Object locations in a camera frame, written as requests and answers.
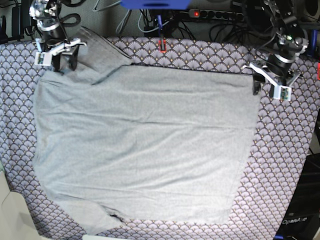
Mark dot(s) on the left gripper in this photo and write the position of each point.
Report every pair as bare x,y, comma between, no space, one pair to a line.
274,74

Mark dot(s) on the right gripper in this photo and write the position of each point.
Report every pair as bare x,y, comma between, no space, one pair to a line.
58,48

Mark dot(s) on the grey T-shirt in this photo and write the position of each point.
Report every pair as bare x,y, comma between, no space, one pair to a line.
122,141

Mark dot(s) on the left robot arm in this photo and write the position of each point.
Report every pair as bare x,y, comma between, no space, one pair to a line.
277,21

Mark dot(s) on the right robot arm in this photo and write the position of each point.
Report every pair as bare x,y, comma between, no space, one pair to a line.
54,41

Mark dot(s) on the fan-patterned purple tablecloth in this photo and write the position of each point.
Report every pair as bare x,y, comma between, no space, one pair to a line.
280,145

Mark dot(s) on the red table clamp centre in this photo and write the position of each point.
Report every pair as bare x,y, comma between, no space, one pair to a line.
162,46

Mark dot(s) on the black power strip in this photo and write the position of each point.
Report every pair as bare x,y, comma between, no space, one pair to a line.
215,15

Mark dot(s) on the black OpenArm box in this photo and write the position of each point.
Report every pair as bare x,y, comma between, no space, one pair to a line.
302,218

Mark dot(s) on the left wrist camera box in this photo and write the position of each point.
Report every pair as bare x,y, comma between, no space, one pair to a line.
281,92

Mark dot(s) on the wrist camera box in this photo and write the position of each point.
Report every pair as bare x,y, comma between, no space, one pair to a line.
43,59
281,92

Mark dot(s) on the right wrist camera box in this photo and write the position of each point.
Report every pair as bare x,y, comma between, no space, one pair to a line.
43,59

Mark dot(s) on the blue post right edge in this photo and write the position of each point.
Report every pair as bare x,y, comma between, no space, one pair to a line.
312,43

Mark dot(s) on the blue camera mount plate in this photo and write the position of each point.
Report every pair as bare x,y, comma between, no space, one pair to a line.
155,4

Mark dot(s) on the blue clamp handle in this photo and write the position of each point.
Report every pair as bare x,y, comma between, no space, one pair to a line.
159,23

